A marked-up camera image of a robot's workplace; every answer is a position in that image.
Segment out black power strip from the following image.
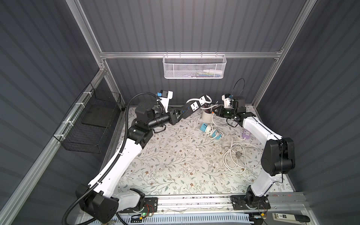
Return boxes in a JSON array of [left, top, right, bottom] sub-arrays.
[[177, 95, 212, 120]]

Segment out teal power strip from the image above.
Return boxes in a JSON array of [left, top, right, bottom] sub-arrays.
[[200, 123, 222, 140]]

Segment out white cord of teal strip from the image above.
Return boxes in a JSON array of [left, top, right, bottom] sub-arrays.
[[203, 123, 224, 141]]

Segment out purple power strip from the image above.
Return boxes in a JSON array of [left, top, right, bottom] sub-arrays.
[[242, 129, 251, 140]]

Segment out white cord of purple strip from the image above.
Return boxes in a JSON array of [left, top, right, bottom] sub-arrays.
[[222, 137, 263, 175]]

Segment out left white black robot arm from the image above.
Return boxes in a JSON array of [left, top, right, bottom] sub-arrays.
[[75, 101, 186, 225]]

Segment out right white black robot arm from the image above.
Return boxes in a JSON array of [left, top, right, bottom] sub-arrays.
[[213, 94, 295, 209]]

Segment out bundle of pens and pencils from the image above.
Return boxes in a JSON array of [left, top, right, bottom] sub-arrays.
[[201, 103, 218, 113]]

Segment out white pen cup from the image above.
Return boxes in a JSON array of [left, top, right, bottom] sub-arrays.
[[202, 110, 214, 124]]

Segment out markers in white basket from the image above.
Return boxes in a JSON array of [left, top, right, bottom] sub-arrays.
[[185, 69, 224, 78]]

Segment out floral table mat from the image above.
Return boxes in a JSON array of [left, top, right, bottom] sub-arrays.
[[114, 111, 263, 196]]

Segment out white label device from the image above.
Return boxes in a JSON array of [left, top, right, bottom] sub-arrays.
[[272, 213, 311, 225]]

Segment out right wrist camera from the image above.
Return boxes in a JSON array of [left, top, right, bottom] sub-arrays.
[[221, 94, 233, 109]]

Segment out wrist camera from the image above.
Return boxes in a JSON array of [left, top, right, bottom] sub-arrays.
[[221, 94, 233, 109], [156, 90, 173, 113]]

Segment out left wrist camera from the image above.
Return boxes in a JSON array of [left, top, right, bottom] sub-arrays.
[[156, 90, 173, 113]]

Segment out white wire mesh basket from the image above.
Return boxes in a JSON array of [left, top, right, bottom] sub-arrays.
[[162, 53, 227, 79]]

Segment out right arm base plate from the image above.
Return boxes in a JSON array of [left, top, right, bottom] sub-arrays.
[[230, 195, 271, 211]]

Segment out black wire basket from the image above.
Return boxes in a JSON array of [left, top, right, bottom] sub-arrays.
[[53, 86, 122, 154]]

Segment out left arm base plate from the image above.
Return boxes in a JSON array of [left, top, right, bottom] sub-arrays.
[[119, 197, 158, 213]]

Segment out white slotted cable duct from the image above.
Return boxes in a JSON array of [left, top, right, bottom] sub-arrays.
[[84, 213, 251, 225]]

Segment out black corrugated cable hose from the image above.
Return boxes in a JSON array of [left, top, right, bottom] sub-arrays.
[[61, 92, 167, 225]]

